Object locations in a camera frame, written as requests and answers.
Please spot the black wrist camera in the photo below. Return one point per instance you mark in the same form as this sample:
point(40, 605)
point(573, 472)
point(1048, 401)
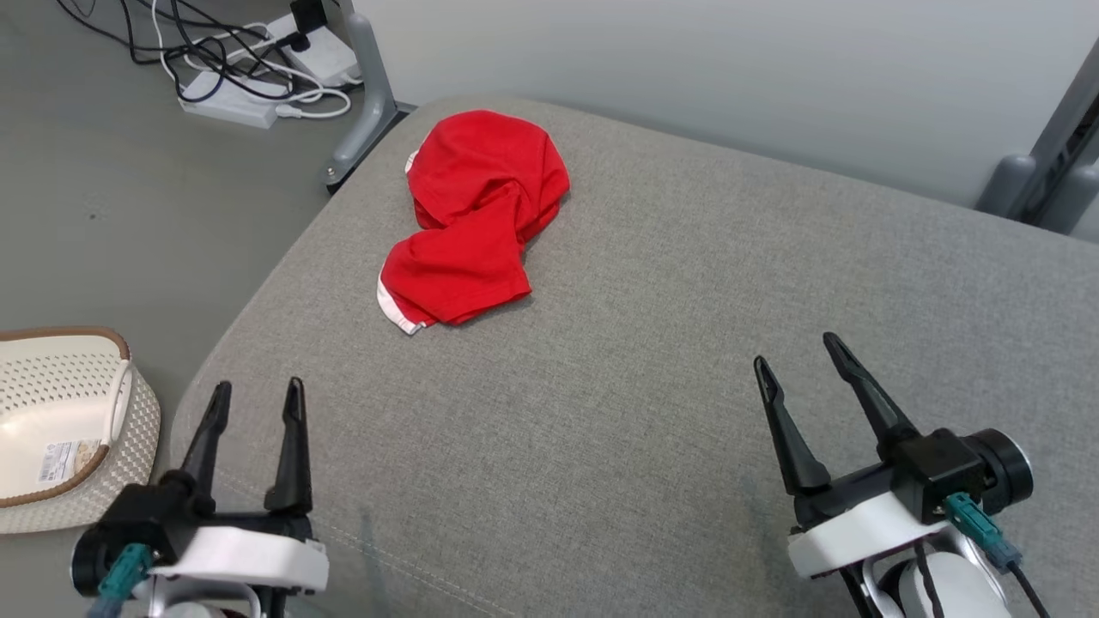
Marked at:
point(940, 472)
point(163, 515)

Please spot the black power adapter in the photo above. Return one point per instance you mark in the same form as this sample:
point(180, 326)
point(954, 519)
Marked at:
point(307, 15)

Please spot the grey partition post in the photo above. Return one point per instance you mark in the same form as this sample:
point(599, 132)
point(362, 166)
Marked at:
point(1056, 163)

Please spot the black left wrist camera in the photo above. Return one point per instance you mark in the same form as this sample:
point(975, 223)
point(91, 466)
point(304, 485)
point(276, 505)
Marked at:
point(163, 515)

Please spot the teal camera connector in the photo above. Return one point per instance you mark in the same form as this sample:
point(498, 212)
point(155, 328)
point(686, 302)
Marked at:
point(979, 528)
point(124, 571)

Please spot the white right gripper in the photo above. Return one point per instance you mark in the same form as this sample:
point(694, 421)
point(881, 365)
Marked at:
point(859, 532)

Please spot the red shorts white trim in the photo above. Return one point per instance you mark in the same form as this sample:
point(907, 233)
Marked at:
point(472, 215)

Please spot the grey fabric sofa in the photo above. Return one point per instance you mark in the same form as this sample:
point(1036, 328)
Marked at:
point(644, 386)

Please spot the white power strip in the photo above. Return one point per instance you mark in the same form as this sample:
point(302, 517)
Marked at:
point(330, 56)
point(223, 103)

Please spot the grey partition stand leg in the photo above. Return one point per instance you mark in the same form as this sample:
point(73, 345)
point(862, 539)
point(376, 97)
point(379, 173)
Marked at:
point(369, 103)

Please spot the white perforated laundry basket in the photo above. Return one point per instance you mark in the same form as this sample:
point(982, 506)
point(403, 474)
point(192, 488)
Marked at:
point(60, 412)

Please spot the teal left camera connector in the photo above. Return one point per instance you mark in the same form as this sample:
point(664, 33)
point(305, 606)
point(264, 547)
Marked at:
point(124, 571)

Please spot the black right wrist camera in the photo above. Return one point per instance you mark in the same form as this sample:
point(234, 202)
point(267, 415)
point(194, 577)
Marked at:
point(940, 472)

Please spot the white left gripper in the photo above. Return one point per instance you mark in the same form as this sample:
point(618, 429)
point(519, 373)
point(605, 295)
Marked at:
point(249, 558)

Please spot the teal right camera connector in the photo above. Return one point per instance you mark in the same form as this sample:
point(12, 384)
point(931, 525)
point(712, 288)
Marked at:
point(979, 528)

